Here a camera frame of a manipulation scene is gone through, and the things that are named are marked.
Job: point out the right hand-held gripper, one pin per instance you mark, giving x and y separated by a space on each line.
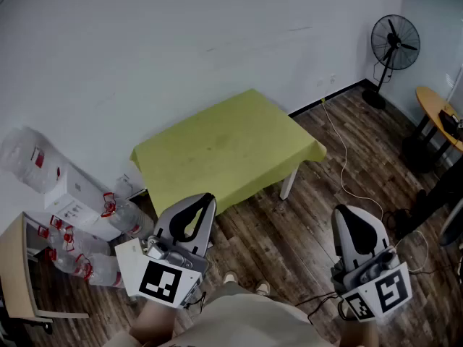
383 287

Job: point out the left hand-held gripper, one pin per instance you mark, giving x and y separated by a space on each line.
159 280

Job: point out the yellow cloth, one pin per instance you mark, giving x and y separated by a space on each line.
224 146

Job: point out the person's left forearm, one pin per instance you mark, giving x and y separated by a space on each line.
153 324

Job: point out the person's right forearm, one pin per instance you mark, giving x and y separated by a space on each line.
360 334

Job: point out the person's left shoe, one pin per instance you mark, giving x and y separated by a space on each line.
230 277

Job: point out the person's shoe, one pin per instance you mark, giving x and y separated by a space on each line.
263 287
230 277

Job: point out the group of clear water bottles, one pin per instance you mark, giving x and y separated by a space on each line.
101 269

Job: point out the person's right shoe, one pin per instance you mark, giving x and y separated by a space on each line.
263 287

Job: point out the white water dispenser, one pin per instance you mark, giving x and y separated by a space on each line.
81 201

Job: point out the person's beige clothing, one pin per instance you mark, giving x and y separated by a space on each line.
246 320

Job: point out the round wooden table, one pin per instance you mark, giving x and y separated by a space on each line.
432 103

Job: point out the large clear water jug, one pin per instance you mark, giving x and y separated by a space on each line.
25 161

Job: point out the light wooden desk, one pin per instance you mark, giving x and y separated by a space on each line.
14 266

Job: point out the black standing floor fan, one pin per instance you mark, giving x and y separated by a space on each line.
395 43

